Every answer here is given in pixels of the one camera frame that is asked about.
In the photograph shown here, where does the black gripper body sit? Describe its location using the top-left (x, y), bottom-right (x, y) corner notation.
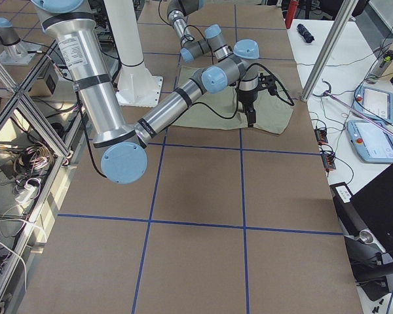
top-left (237, 73), bottom-right (277, 113)

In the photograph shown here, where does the black laptop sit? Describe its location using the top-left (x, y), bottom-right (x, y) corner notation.
top-left (351, 164), bottom-right (393, 257)

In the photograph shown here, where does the aluminium frame post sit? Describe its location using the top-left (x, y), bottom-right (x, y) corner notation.
top-left (301, 0), bottom-right (358, 102)

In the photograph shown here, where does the brown paper table mat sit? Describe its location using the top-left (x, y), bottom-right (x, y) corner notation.
top-left (18, 3), bottom-right (364, 314)

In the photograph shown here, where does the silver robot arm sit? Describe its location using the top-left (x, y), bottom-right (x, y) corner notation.
top-left (166, 0), bottom-right (232, 63)
top-left (34, 1), bottom-right (275, 184)

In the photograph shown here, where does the folded dark blue umbrella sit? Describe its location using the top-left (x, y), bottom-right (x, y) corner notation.
top-left (297, 24), bottom-right (314, 44)

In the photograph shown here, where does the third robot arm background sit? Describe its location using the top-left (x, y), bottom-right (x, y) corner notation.
top-left (0, 18), bottom-right (34, 65)

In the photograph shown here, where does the teach pendant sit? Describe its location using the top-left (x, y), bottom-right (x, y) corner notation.
top-left (346, 120), bottom-right (393, 164)
top-left (352, 86), bottom-right (393, 124)

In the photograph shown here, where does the far teach pendant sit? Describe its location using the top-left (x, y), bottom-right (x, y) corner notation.
top-left (352, 86), bottom-right (393, 124)

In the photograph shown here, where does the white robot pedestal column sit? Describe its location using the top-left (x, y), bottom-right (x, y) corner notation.
top-left (104, 0), bottom-right (144, 67)

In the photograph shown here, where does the black camera stand device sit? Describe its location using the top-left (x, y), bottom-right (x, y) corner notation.
top-left (345, 236), bottom-right (393, 301)

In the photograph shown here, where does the near teach pendant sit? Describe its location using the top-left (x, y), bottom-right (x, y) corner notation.
top-left (346, 120), bottom-right (393, 164)

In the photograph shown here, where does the metal grabber tool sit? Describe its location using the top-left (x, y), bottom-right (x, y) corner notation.
top-left (322, 80), bottom-right (393, 137)

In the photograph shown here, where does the white label black box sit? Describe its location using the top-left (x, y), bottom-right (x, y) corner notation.
top-left (329, 183), bottom-right (353, 203)

